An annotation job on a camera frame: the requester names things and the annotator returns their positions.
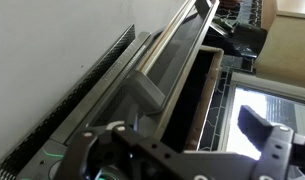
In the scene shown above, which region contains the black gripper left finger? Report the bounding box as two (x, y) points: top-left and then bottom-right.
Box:
(54, 120), (210, 180)

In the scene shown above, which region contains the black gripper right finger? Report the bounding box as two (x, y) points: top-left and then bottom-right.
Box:
(237, 104), (305, 180)

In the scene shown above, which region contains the window with grey frame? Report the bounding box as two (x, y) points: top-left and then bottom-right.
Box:
(224, 71), (305, 162)

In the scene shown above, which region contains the black mesh mat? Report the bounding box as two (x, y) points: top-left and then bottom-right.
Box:
(0, 23), (136, 180)

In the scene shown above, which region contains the metal pitcher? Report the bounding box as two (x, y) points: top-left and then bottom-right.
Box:
(205, 18), (268, 60)

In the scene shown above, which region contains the silver toaster oven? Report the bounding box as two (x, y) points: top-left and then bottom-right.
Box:
(16, 44), (225, 180)

